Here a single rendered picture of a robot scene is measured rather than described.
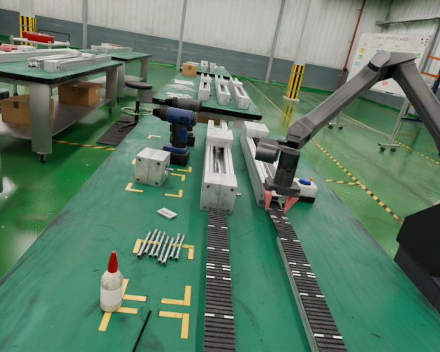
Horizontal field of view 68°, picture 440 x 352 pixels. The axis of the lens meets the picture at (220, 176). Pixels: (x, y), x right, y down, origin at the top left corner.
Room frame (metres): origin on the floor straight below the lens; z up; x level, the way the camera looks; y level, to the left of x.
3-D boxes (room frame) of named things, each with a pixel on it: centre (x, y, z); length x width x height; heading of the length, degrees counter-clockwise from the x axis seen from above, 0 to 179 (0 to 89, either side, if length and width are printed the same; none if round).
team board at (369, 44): (6.44, -2.59, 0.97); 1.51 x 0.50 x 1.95; 26
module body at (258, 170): (1.38, -0.16, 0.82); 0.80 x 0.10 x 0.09; 5
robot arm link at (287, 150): (0.93, -0.19, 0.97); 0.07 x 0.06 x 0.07; 76
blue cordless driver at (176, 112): (1.25, 0.23, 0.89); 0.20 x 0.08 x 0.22; 89
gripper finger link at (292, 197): (0.93, -0.21, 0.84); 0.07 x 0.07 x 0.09; 5
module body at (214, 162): (1.37, 0.03, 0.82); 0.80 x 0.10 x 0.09; 5
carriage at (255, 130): (1.63, -0.14, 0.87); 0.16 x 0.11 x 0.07; 5
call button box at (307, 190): (1.11, -0.30, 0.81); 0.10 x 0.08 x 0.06; 95
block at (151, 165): (1.03, 0.22, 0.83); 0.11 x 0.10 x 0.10; 87
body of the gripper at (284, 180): (0.93, -0.19, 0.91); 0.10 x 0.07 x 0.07; 95
